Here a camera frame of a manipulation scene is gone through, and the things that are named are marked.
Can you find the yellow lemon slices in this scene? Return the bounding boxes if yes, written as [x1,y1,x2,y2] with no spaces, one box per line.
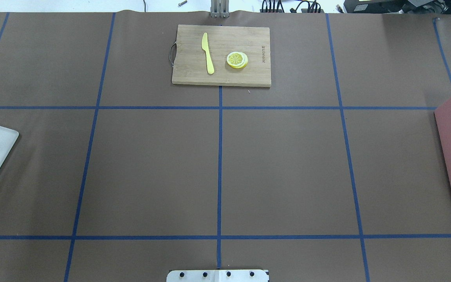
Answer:
[226,51,249,69]

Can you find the bamboo cutting board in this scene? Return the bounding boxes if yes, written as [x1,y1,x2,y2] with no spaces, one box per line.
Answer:
[171,24,272,88]

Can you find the yellow plastic knife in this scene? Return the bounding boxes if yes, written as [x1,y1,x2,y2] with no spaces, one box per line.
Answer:
[201,32,215,75]

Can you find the black usb hub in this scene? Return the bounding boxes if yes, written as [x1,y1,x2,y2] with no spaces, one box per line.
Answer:
[259,0,324,14]

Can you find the black monitor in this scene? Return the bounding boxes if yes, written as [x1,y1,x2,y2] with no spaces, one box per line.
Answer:
[343,0,451,14]

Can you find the aluminium frame post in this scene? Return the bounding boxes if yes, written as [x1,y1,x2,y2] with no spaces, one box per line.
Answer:
[210,0,230,18]

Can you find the white camera post base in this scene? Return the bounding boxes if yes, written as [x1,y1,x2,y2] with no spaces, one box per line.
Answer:
[166,269,270,282]

